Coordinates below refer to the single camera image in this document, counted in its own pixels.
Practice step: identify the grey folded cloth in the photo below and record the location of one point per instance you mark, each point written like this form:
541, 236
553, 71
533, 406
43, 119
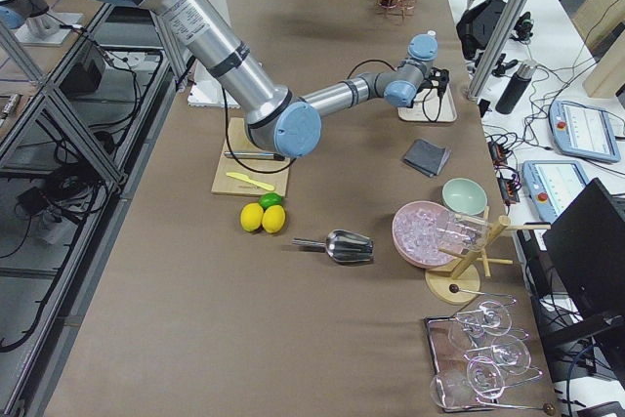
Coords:
426, 157

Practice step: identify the yellow lemon far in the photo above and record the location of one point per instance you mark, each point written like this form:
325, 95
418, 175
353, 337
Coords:
274, 219

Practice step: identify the green lime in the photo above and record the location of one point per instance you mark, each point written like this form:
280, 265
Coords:
270, 199

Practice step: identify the black thermos bottle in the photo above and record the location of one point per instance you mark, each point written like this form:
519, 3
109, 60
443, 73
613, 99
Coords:
516, 87

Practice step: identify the green bowl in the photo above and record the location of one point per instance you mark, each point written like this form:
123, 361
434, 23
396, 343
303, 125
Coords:
464, 196

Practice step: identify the yellow lemon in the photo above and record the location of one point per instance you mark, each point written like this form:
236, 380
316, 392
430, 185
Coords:
251, 216
274, 219

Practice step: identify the wine glass lower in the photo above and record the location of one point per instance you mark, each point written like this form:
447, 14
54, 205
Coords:
479, 384

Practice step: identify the wine glass upper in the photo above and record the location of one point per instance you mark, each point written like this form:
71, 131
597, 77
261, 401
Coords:
489, 317

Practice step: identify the wine glass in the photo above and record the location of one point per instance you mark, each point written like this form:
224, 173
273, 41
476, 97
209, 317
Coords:
489, 317
479, 384
506, 351

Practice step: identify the wine glass middle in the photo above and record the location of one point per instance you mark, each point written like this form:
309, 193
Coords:
506, 351

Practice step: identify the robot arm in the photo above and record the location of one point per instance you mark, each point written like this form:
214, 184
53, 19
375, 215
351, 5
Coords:
275, 119

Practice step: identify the wooden glass tree stand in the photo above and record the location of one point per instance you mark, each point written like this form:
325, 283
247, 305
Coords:
458, 283

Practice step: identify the aluminium frame post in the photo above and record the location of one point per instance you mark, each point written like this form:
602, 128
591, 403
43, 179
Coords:
494, 47

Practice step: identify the yellow lemon near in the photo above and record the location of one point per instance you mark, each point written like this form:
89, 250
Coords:
251, 216

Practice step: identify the wooden cutting board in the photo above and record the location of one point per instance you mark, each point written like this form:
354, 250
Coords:
225, 185

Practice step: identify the yellow plastic knife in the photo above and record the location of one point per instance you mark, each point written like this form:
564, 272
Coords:
248, 180

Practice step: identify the metal scoop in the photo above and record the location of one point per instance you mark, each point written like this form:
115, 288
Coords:
344, 247

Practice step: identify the black equipment case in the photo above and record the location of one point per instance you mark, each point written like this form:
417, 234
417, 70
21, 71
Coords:
477, 25

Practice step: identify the pink bowl with ice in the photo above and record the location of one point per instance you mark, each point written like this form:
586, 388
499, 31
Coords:
427, 235

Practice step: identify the cream rabbit tray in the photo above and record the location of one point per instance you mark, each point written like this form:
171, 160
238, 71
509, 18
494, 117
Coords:
433, 103

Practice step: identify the black monitor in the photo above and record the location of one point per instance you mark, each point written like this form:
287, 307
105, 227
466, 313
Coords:
586, 246

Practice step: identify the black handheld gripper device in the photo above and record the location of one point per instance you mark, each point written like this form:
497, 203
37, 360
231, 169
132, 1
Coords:
522, 31

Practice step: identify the steel cylinder black cap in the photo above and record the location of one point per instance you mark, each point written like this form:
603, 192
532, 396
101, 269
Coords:
255, 155

